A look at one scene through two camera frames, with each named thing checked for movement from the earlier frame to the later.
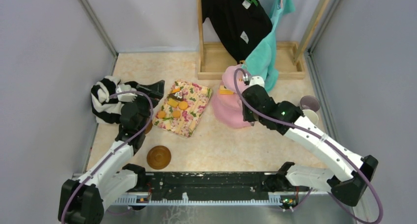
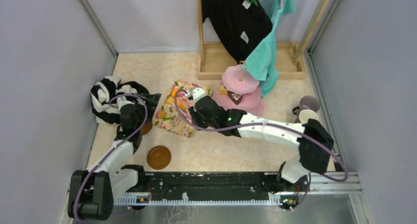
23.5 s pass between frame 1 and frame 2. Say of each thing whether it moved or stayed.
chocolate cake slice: moved
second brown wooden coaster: stayed
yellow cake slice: stayed
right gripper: moved
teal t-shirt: stayed
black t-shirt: stayed
